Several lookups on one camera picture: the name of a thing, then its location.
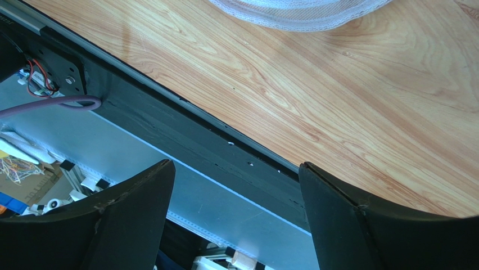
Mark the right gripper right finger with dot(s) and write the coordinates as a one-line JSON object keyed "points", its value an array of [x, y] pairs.
{"points": [[355, 229]]}

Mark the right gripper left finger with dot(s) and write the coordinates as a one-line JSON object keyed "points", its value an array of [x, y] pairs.
{"points": [[117, 228]]}

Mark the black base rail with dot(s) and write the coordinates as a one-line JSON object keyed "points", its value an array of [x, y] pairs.
{"points": [[159, 117]]}

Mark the floral mesh laundry bag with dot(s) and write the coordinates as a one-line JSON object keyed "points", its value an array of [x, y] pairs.
{"points": [[300, 15]]}

